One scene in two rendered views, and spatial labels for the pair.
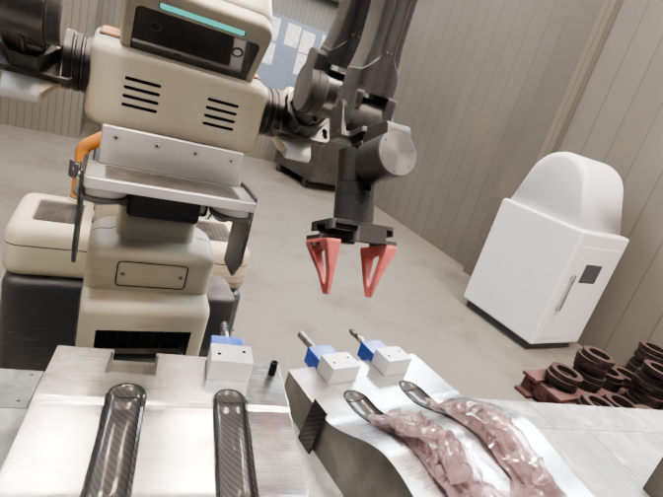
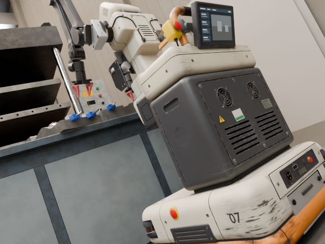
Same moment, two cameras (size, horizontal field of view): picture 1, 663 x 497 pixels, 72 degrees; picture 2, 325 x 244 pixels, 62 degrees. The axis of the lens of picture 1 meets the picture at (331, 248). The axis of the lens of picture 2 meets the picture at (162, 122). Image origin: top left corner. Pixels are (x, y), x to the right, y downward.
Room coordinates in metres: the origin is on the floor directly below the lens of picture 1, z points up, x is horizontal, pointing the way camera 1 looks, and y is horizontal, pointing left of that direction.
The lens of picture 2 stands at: (2.19, -0.01, 0.42)
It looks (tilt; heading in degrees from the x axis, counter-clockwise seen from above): 9 degrees up; 168
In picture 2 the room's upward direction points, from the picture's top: 23 degrees counter-clockwise
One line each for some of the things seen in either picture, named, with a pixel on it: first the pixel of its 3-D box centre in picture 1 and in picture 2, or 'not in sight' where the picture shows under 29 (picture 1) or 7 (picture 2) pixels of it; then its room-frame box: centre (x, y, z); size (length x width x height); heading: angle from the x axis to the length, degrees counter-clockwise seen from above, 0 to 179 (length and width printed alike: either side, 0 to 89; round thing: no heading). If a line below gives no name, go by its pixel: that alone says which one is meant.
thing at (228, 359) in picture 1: (225, 349); (111, 106); (0.52, 0.10, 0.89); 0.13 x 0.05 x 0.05; 20
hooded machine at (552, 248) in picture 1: (552, 248); not in sight; (3.31, -1.54, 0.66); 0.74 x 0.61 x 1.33; 29
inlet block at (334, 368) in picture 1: (320, 356); (92, 114); (0.63, -0.03, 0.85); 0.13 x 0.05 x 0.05; 38
